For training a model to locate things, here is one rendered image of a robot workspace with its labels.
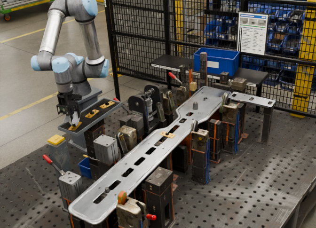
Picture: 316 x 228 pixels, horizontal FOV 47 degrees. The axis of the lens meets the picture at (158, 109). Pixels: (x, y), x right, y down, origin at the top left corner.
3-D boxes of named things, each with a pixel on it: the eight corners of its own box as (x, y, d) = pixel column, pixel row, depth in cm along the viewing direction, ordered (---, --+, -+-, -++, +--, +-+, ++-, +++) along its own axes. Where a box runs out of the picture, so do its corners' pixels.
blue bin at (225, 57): (233, 76, 260) (233, 59, 254) (193, 70, 273) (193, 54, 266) (239, 67, 273) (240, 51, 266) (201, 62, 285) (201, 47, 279)
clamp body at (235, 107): (233, 157, 232) (237, 110, 214) (217, 152, 237) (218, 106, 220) (239, 150, 238) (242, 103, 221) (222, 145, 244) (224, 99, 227)
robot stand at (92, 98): (68, 144, 254) (57, 93, 234) (90, 131, 267) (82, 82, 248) (87, 154, 242) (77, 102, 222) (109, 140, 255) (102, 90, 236)
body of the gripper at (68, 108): (58, 115, 177) (52, 93, 171) (67, 107, 184) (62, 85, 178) (71, 117, 175) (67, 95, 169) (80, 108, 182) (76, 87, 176)
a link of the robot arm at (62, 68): (70, 56, 170) (65, 63, 162) (75, 77, 175) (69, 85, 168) (54, 56, 171) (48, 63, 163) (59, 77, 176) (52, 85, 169)
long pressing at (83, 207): (102, 230, 147) (101, 227, 147) (62, 209, 158) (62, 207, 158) (233, 92, 247) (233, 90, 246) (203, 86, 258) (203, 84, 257)
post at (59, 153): (71, 214, 195) (56, 148, 173) (61, 209, 199) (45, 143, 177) (81, 205, 201) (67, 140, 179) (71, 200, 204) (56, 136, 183)
